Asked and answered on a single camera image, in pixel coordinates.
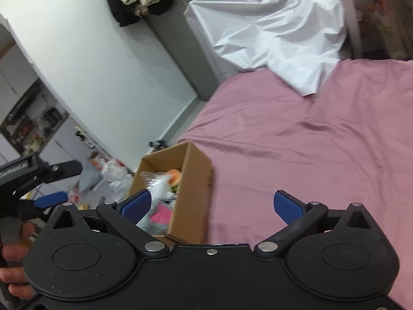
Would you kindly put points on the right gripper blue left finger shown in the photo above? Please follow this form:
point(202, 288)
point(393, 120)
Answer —
point(121, 220)

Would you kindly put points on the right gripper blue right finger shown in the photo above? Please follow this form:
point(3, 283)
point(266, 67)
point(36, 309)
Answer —
point(302, 220)

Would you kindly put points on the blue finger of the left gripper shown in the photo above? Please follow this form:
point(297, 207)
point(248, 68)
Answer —
point(51, 200)

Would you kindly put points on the grey plush toy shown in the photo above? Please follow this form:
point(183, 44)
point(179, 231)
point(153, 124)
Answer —
point(156, 221)

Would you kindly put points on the white plastic bag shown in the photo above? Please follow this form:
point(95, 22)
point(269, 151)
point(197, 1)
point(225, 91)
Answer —
point(158, 186)

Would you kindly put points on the white plastic bags on floor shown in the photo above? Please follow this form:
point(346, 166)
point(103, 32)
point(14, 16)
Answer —
point(101, 181)

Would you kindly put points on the cardboard box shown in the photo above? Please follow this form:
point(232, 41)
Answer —
point(189, 218)

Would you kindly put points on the grey sneakers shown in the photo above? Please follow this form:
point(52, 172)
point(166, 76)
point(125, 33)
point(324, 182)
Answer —
point(159, 144)

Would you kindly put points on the pink bed sheet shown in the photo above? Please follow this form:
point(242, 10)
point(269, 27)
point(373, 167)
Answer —
point(350, 142)

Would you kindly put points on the grey door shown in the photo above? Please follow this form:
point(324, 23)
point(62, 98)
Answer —
point(178, 39)

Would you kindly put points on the white draped sheet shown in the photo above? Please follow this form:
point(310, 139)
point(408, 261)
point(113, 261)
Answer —
point(298, 40)

